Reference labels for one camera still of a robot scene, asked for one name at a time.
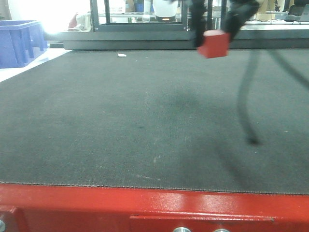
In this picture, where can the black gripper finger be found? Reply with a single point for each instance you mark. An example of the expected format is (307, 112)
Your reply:
(239, 13)
(198, 23)

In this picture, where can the blue plastic crate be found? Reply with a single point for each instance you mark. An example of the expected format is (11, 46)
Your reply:
(21, 42)

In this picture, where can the red magnetic cube block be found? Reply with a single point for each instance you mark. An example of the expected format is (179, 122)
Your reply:
(215, 44)

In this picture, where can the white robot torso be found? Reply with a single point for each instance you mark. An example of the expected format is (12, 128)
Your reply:
(164, 10)

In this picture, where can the small white paper scrap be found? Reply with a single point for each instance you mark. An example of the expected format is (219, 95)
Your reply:
(121, 55)

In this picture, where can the black fabric table mat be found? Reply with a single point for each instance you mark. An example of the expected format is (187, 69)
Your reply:
(157, 119)

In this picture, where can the black metal frame rack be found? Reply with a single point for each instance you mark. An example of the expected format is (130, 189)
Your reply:
(126, 16)

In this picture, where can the red metal table frame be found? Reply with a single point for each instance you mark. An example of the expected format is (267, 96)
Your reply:
(31, 208)

